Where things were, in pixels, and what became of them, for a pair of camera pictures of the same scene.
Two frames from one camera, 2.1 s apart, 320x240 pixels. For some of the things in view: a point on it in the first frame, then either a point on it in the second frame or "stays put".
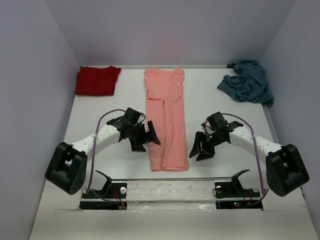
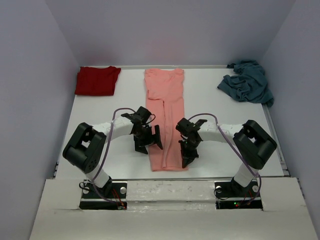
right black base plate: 233,195 stays put
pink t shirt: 166,112 stays put
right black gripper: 203,154 to 187,157
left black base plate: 113,197 stays put
